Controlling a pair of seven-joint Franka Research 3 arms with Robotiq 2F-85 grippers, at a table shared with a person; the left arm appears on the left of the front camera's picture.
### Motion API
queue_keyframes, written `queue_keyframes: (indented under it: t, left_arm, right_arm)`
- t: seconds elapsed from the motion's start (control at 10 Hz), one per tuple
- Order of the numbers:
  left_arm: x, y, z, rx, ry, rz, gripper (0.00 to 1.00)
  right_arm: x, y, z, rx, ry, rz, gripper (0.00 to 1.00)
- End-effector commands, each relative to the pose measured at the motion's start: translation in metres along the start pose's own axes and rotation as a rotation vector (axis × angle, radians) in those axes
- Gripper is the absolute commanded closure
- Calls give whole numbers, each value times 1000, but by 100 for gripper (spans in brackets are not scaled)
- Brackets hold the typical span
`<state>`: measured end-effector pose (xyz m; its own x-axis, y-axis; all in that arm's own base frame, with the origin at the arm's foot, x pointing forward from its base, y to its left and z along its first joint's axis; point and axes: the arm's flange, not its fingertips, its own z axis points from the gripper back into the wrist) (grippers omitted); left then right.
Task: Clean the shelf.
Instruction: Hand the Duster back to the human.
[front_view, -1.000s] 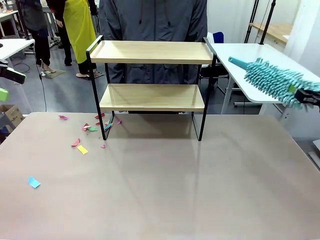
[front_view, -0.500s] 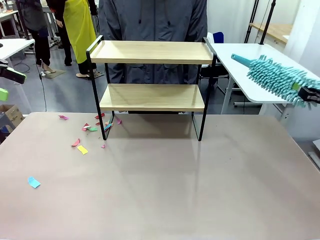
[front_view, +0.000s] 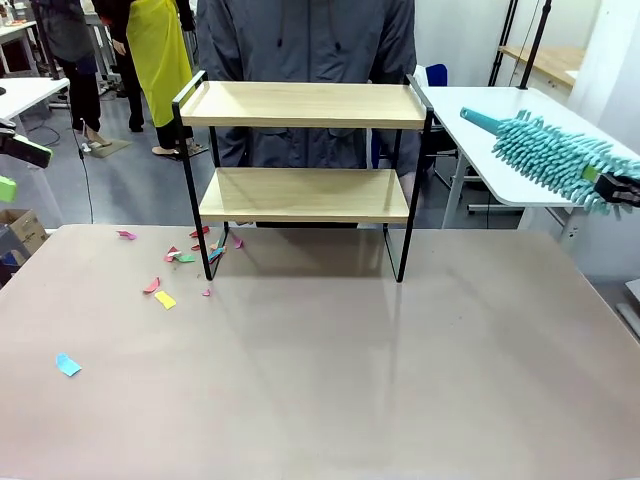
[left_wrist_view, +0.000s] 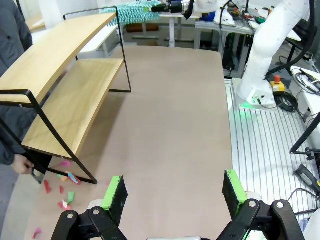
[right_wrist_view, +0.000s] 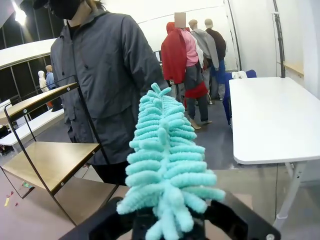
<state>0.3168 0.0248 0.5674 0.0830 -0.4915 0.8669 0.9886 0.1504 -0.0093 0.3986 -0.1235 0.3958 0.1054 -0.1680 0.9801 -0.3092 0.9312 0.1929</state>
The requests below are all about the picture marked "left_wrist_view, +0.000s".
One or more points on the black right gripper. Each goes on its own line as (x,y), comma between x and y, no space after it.
(176,6)

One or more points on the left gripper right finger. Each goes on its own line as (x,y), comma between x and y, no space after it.
(235,197)

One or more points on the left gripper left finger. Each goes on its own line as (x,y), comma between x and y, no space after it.
(113,200)

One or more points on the teal chenille duster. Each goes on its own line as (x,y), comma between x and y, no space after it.
(135,12)

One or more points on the two-tier wooden shelf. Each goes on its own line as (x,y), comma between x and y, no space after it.
(57,50)

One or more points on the person's right forearm, grey sleeve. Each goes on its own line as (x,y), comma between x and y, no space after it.
(10,150)

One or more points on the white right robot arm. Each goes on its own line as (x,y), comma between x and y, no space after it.
(270,37)

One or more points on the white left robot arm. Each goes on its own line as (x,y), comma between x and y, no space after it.
(313,230)

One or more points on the person's right hand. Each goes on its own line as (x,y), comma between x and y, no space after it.
(23,165)

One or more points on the white desk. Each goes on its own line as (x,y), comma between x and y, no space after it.
(175,22)

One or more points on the brown box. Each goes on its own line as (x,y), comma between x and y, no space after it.
(142,27)

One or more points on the green paper scrap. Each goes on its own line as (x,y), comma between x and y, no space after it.
(71,196)

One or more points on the blue paper scrap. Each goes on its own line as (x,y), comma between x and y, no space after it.
(73,178)

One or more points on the blue round object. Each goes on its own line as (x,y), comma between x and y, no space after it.
(208,16)

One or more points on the white paper scrap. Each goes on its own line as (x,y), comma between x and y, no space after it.
(64,203)

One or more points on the orange paper scrap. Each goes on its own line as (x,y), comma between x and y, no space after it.
(64,178)

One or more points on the aluminium profile base platform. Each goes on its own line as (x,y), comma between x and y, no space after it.
(262,150)

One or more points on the white height-adjustable table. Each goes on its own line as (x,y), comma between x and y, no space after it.
(100,42)

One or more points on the cluttered metal workbench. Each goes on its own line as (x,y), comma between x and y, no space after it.
(235,25)

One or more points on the black handheld controller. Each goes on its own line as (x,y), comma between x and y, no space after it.
(307,177)

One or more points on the small pink paper scrap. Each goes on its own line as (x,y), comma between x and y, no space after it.
(37,233)

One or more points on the yellow emergency stop box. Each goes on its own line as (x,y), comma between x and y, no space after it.
(278,86)

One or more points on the light wooden table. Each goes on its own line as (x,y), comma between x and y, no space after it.
(37,22)

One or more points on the person in grey coat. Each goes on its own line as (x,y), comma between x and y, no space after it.
(12,37)

